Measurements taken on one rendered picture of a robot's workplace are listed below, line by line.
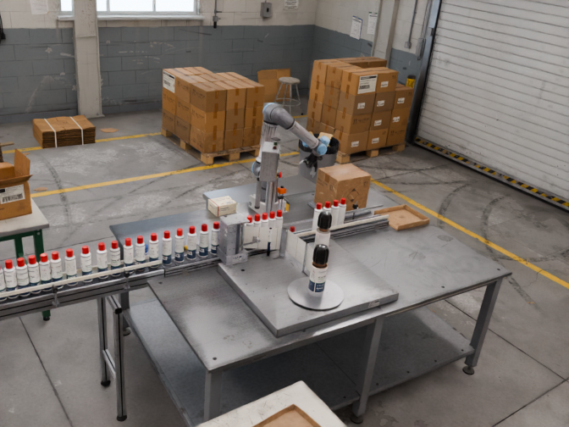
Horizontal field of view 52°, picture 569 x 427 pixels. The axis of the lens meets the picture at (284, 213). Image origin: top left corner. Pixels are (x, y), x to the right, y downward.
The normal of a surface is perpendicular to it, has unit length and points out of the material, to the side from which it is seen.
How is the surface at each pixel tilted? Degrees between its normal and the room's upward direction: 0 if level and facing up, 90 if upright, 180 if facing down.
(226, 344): 0
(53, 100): 90
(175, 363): 1
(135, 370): 0
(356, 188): 90
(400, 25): 90
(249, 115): 90
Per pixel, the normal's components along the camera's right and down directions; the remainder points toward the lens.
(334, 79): -0.78, 0.21
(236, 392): 0.09, -0.90
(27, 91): 0.58, 0.40
